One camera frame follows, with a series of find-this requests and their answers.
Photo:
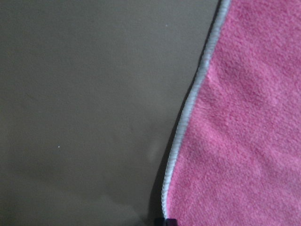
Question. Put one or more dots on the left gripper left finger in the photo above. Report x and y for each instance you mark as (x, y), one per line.
(159, 222)

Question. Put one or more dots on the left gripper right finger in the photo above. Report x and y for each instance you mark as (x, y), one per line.
(171, 222)

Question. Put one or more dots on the pink towel with grey back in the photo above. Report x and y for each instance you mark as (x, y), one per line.
(236, 155)

